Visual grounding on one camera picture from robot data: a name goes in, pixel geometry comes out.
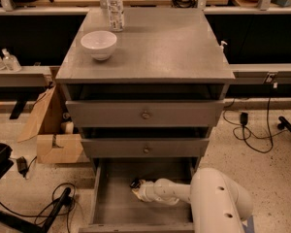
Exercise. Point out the open cardboard box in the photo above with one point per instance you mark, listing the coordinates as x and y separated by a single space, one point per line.
44 125

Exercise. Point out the black chair leg right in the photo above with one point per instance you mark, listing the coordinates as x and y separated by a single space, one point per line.
284 123

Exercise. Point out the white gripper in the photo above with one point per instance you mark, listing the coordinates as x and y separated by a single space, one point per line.
146 191

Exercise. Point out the small white pump bottle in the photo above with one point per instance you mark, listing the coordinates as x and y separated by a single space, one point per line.
223 44

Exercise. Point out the black stand base left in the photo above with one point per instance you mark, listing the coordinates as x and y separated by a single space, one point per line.
49 214

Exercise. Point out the black power adapter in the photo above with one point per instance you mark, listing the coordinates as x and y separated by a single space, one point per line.
22 165
244 119

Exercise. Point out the clear plastic water bottle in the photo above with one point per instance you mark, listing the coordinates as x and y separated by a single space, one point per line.
116 15

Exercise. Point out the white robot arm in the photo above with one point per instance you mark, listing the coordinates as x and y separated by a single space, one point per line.
218 203

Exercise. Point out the black power adapter left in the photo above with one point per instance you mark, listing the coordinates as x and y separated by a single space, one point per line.
22 165

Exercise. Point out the black power adapter right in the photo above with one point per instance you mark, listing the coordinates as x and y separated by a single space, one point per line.
244 119

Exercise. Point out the grey open bottom drawer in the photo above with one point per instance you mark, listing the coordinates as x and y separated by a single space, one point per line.
116 209

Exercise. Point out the clear sanitizer bottle right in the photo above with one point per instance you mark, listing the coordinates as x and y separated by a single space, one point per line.
11 61

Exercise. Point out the white ceramic bowl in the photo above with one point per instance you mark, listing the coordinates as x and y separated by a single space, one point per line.
99 44

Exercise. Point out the grey wooden drawer cabinet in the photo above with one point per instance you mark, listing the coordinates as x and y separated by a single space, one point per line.
162 55

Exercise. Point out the grey middle drawer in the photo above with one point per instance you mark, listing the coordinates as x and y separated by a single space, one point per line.
118 148

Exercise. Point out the grey top drawer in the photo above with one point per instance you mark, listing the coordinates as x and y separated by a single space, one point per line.
144 114

